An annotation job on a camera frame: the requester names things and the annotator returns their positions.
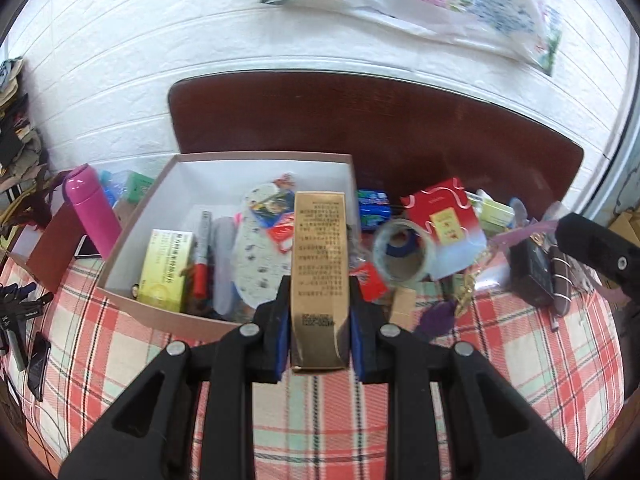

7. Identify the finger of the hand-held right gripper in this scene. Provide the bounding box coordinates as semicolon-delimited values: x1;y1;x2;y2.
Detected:
555;212;640;307

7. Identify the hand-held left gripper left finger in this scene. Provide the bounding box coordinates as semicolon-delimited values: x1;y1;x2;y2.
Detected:
57;275;293;480

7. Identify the dark wooden headboard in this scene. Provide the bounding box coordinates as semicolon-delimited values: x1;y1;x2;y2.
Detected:
167;70;585;212

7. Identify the black wallet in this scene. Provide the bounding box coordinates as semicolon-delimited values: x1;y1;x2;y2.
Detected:
508;236;555;308

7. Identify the tall gold carton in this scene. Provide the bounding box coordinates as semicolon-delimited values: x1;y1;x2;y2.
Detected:
291;190;351;375

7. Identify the gold chain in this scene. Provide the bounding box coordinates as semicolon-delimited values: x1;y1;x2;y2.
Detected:
452;254;494;317

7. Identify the green carton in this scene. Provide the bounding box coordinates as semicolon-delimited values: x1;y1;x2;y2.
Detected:
122;170;154;202

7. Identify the clear tape roll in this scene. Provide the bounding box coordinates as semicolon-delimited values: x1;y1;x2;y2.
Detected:
373;219;433;284

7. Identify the yellow medicine box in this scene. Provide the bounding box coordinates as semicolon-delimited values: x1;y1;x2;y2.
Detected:
137;228;196;314

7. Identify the brown cardboard lid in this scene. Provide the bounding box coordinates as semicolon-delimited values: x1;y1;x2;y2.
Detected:
6;204;82;294

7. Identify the white smartphone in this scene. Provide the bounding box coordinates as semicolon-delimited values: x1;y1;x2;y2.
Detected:
74;233;102;260

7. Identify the green and white box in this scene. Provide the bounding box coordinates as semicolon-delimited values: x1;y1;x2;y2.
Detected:
476;194;517;234

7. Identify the plaid blanket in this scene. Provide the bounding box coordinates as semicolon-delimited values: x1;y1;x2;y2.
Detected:
0;247;627;480

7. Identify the pink ribbon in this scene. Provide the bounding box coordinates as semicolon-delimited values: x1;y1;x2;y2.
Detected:
492;216;557;250

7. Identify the small red packet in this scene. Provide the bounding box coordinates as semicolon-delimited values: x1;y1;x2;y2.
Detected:
349;262;389;304

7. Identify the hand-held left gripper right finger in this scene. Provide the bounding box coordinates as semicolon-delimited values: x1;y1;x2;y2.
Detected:
347;275;586;480

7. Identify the cardboard box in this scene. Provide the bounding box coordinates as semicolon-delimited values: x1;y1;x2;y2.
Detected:
97;152;359;344

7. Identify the blue tissue packet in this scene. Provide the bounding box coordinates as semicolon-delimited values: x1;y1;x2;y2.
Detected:
357;188;392;232

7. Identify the red gift box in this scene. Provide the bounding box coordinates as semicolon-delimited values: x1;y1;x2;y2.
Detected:
399;176;488;280

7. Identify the white patterned pouch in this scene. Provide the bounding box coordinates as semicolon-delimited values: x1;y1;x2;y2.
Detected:
232;183;297;312

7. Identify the small kraft box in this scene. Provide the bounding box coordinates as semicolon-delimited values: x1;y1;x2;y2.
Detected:
389;287;419;332

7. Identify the black smartphone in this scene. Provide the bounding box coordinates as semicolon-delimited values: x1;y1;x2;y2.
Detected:
27;332;52;403

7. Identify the red and white sachet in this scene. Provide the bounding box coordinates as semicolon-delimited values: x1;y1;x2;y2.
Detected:
267;212;297;254

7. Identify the grey tube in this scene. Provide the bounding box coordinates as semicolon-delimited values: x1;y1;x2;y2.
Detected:
212;216;237;319

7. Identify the red marker pen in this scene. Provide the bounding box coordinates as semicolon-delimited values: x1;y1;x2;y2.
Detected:
192;211;214;299

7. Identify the pink thermos bottle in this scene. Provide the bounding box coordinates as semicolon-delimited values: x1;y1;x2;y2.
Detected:
63;163;123;260

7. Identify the brown striped pouch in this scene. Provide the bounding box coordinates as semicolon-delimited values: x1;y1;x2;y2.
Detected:
547;252;572;317

